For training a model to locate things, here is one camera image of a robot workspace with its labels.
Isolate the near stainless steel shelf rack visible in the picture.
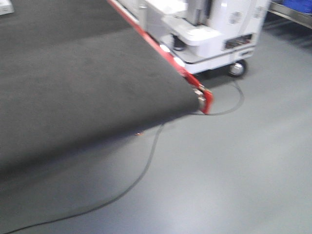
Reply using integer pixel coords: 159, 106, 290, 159
269, 1, 312, 27

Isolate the white wheeled mobile robot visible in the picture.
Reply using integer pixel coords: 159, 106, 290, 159
136, 0, 266, 78

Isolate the long white carton box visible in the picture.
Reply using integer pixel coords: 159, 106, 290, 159
0, 0, 14, 16

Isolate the red conveyor side rail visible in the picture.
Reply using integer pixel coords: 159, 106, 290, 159
108, 0, 214, 116

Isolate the black floor cable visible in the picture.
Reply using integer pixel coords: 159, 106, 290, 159
0, 80, 245, 234

